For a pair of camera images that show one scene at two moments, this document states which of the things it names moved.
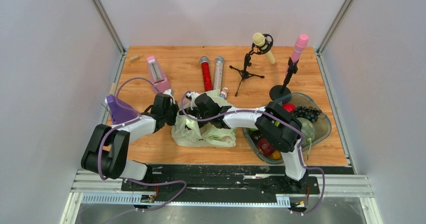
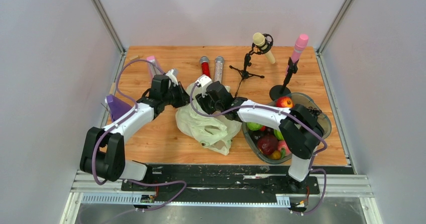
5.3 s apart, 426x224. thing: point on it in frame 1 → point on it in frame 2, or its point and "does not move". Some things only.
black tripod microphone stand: [269, 40] does not move
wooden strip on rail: [112, 88] does not move
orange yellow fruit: [276, 155] does not move
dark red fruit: [266, 147] does not move
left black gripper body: [171, 114] → [174, 96]
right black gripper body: [197, 112] → [208, 105]
